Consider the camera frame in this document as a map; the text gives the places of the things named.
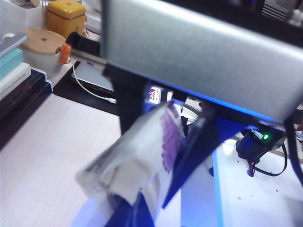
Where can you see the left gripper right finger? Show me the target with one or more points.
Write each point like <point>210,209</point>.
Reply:
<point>143,212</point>

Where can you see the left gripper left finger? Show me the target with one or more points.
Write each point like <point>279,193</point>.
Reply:
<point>120,215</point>

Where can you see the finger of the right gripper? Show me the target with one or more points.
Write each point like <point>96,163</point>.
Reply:
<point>194,146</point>
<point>130,101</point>

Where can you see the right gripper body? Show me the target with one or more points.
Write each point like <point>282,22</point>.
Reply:
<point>82,45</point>

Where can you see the purple tissue packet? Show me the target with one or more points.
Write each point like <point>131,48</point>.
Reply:
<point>142,132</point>

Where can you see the beige tissue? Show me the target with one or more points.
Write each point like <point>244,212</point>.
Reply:
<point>132,175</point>

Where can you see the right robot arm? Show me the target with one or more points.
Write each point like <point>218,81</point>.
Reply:
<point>258,144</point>

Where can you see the yellow tin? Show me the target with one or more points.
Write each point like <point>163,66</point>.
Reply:
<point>64,16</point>

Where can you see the silver laptop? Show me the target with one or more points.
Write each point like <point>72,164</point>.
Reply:
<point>94,78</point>

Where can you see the white mug wooden lid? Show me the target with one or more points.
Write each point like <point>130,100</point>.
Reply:
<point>40,54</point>

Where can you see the black desk mat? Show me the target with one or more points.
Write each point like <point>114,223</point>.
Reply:
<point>71,92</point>

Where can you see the white storage box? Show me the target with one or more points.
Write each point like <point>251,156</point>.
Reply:
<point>21,19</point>

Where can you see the teal book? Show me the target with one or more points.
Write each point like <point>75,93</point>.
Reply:
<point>9,63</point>

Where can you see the white book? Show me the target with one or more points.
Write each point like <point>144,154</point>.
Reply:
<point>14,78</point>

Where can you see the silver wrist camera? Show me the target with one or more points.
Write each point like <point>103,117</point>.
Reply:
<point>189,47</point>

